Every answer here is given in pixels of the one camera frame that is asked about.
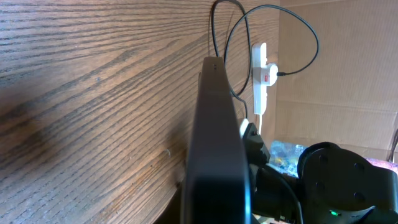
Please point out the Samsung Galaxy smartphone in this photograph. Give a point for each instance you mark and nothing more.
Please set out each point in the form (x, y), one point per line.
(217, 186)

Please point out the brown cardboard backdrop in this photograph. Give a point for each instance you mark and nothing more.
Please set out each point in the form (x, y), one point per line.
(346, 92)

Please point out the white power strip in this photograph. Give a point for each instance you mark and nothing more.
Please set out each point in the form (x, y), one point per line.
(259, 60)

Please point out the white charger plug adapter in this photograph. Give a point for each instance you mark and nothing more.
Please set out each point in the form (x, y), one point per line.
(268, 74)

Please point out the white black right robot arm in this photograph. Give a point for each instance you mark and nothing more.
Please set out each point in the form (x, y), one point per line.
(334, 185)

